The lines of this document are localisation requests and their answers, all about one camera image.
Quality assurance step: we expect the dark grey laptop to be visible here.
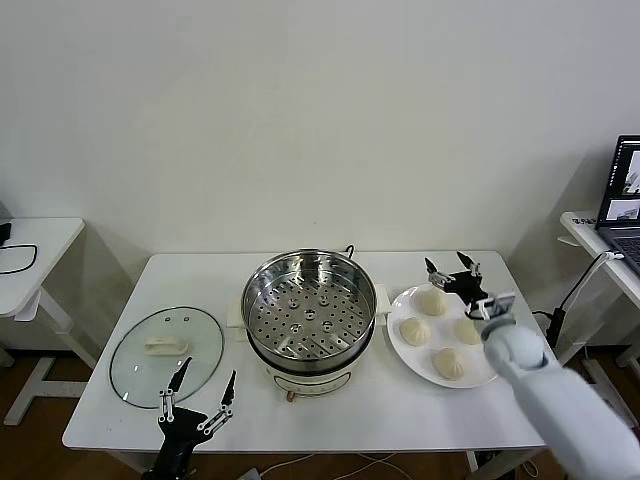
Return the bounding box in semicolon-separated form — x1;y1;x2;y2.
594;133;640;277

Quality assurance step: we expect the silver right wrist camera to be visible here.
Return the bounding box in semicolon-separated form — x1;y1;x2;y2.
466;293;517;322

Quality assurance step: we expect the stainless steel steamer pot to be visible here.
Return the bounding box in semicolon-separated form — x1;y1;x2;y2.
227;283;392;404

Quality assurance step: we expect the white round plate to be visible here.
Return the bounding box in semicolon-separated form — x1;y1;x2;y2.
386;283;502;390

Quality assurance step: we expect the white steamed baozi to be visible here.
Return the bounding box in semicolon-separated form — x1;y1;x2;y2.
415;286;450;318
398;317;431;347
432;347;469;381
453;315;484;346

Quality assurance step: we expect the glass pot lid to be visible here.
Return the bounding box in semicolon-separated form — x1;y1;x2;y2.
109;305;225;410

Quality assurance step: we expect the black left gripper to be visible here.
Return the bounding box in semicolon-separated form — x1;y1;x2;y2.
151;355;238;475

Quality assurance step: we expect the black power adapter with cable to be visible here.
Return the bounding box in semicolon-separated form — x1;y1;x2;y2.
531;287;577;347

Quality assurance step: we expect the white laptop cable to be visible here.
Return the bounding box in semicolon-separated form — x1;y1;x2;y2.
569;251;624;307

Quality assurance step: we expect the black looped cable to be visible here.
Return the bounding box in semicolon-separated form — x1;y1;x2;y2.
0;242;40;276

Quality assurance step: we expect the white side desk with cable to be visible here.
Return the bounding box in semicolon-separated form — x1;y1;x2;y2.
0;217;101;426

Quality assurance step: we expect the stainless steel steamer basket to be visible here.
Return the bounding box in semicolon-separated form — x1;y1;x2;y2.
241;248;379;374

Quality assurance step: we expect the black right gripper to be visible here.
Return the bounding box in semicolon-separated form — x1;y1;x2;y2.
424;251;490;315

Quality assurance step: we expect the white side desk with laptop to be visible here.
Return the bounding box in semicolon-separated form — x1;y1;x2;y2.
557;210;640;429

